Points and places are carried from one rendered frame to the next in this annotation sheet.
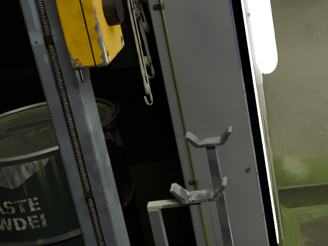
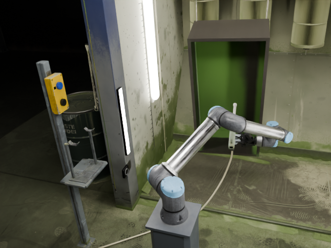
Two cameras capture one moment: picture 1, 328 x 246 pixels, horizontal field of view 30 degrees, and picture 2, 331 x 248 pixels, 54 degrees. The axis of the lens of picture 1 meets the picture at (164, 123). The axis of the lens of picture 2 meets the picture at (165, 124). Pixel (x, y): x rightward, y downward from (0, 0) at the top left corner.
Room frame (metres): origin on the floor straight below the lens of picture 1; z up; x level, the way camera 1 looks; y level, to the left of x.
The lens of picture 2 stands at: (-1.01, -0.97, 2.21)
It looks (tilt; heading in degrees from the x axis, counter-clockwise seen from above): 28 degrees down; 10
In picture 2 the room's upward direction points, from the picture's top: 4 degrees counter-clockwise
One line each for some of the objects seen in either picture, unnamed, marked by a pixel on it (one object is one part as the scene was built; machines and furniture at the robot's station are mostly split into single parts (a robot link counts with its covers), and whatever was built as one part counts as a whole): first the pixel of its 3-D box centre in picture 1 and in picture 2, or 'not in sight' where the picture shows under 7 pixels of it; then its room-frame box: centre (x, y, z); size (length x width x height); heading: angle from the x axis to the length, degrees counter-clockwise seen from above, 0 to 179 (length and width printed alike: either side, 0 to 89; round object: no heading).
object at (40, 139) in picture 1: (35, 130); (80, 102); (1.99, 0.43, 0.86); 0.54 x 0.54 x 0.01
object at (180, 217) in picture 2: not in sight; (174, 209); (0.63, -0.71, 0.69); 0.19 x 0.19 x 0.10
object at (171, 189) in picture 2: not in sight; (172, 192); (0.63, -0.71, 0.83); 0.17 x 0.15 x 0.18; 35
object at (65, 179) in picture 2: not in sight; (84, 171); (0.88, -0.01, 0.78); 0.31 x 0.23 x 0.01; 168
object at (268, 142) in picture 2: not in sight; (269, 140); (1.35, -1.43, 0.81); 0.12 x 0.09 x 0.10; 86
